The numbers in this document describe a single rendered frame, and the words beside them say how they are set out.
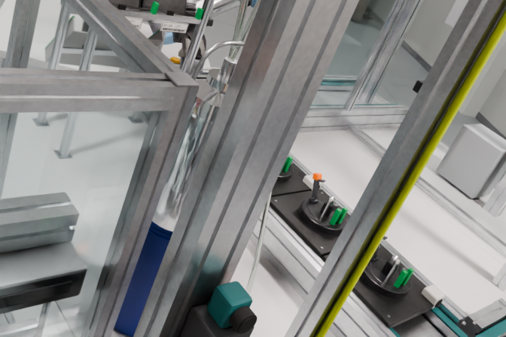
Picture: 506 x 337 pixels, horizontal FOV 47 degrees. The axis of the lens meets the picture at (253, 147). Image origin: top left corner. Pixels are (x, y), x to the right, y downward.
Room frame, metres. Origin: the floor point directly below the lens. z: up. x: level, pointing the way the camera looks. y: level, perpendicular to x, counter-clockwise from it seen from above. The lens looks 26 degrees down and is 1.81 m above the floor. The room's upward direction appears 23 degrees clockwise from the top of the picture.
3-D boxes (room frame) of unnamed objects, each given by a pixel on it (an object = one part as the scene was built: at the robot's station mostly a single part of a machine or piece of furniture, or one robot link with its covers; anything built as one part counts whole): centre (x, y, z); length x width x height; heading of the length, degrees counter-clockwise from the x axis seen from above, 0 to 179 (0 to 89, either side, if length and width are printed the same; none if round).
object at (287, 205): (1.44, -0.26, 1.01); 0.24 x 0.24 x 0.13; 49
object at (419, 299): (1.28, -0.44, 1.01); 0.24 x 0.24 x 0.13; 49
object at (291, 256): (1.62, -0.06, 0.91); 1.24 x 0.33 x 0.10; 49
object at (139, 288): (0.95, 0.09, 1.00); 0.16 x 0.16 x 0.27
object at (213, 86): (0.95, 0.09, 1.32); 0.14 x 0.14 x 0.38
